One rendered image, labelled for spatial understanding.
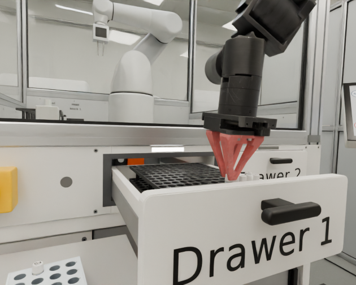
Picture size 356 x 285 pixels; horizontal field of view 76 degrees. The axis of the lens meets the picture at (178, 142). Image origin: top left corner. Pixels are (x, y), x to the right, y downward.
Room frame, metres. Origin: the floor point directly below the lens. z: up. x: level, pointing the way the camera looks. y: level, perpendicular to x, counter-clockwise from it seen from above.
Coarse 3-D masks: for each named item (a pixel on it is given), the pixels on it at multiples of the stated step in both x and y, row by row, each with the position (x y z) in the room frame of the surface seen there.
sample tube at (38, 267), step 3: (39, 261) 0.28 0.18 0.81; (42, 261) 0.28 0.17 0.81; (33, 264) 0.28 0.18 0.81; (36, 264) 0.28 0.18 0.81; (39, 264) 0.28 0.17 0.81; (42, 264) 0.28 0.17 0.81; (33, 267) 0.27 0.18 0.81; (36, 267) 0.27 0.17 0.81; (39, 267) 0.28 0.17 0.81; (42, 267) 0.28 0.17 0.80; (33, 270) 0.27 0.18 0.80; (36, 270) 0.27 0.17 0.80; (39, 270) 0.28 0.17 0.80; (42, 270) 0.28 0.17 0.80; (33, 273) 0.28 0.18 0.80; (36, 273) 0.27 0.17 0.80; (39, 273) 0.28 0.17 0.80
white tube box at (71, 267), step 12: (48, 264) 0.30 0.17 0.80; (60, 264) 0.30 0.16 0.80; (72, 264) 0.31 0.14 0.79; (12, 276) 0.27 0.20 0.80; (24, 276) 0.28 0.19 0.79; (36, 276) 0.27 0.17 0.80; (48, 276) 0.27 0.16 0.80; (60, 276) 0.27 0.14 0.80; (72, 276) 0.27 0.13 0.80; (84, 276) 0.27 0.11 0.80
